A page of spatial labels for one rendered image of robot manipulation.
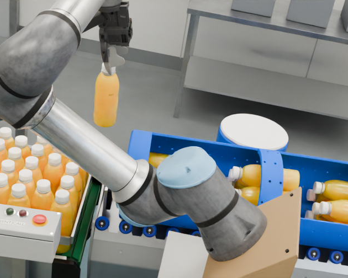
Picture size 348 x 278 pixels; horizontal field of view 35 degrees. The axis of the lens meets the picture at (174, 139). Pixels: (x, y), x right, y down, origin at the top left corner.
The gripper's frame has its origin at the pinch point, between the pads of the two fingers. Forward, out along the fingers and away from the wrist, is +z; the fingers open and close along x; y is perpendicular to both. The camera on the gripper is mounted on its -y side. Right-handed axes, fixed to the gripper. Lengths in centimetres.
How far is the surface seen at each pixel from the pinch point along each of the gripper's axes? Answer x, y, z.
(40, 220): -38.5, -14.0, 24.7
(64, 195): -25.6, -11.1, 27.8
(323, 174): 7, 68, 46
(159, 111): 221, -19, 176
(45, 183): -21.6, -18.0, 27.2
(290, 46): 302, 88, 160
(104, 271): -25, -4, 62
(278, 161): -7, 51, 28
